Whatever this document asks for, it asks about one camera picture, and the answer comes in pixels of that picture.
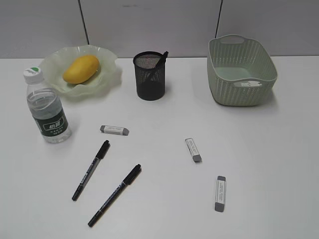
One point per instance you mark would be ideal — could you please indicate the black marker pen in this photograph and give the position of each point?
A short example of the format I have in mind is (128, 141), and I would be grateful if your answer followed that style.
(161, 62)
(99, 156)
(126, 182)

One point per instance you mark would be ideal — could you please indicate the yellow mango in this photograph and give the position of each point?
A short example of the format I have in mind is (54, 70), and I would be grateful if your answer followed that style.
(81, 70)

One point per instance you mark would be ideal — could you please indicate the white waste paper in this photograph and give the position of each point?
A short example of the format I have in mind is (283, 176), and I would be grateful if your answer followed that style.
(248, 84)

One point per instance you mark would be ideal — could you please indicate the clear water bottle green label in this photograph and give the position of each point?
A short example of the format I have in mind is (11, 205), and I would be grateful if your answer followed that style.
(45, 107)

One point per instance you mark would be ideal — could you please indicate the grey white eraser left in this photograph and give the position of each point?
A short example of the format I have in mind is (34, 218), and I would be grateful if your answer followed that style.
(114, 130)

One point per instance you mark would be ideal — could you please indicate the grey white eraser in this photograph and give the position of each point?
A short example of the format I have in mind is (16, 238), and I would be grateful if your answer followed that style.
(193, 150)
(220, 193)
(114, 130)

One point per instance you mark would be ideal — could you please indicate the grey white eraser middle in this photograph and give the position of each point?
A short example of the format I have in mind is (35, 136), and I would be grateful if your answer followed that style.
(193, 150)

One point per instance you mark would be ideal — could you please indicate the black mesh pen holder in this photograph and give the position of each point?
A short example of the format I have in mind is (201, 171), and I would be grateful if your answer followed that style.
(144, 63)

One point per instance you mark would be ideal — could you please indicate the pale green wavy glass plate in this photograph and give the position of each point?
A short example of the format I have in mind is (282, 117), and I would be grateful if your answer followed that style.
(54, 65)

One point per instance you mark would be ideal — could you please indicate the pale green woven plastic basket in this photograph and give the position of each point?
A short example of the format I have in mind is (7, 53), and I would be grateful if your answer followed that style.
(233, 58)

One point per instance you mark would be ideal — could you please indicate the grey white eraser right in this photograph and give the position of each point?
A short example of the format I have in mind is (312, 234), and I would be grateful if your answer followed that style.
(220, 193)

